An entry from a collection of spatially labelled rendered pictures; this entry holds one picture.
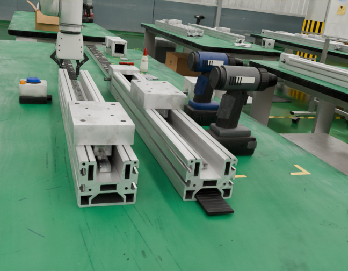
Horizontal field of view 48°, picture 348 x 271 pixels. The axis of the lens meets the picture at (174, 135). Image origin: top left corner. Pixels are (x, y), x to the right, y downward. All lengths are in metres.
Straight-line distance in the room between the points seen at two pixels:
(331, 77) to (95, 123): 1.96
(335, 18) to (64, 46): 3.38
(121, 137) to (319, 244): 0.39
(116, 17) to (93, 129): 11.89
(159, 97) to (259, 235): 0.46
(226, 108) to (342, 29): 3.49
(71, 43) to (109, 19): 10.98
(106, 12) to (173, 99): 11.55
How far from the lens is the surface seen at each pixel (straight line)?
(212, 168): 0.77
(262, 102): 3.08
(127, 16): 12.63
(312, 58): 9.30
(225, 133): 0.95
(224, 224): 0.68
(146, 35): 5.95
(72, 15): 1.54
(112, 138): 0.72
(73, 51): 1.57
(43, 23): 3.49
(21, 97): 1.28
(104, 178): 0.68
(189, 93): 1.35
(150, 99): 0.98
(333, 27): 4.48
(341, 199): 0.89
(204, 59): 1.14
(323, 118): 3.49
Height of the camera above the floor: 1.12
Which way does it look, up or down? 19 degrees down
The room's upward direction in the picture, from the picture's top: 7 degrees clockwise
